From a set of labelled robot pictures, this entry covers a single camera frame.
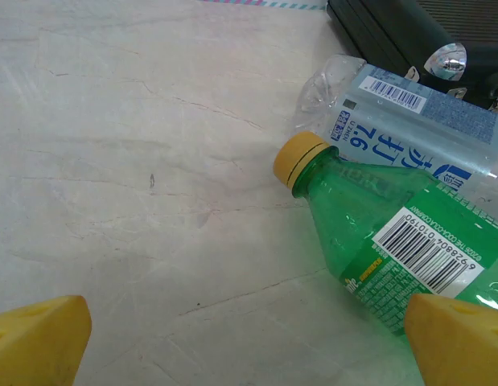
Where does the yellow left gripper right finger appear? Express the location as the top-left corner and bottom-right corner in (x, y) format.
(404, 293), (498, 386)

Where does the green Sprite bottle yellow cap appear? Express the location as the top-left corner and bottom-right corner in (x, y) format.
(272, 131), (498, 339)

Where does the black hard case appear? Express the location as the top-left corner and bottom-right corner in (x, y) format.
(327, 0), (498, 113)

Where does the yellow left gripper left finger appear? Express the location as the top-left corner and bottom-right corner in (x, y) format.
(0, 295), (93, 386)

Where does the clear bottle light blue label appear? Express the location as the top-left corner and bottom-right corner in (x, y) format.
(292, 53), (498, 226)

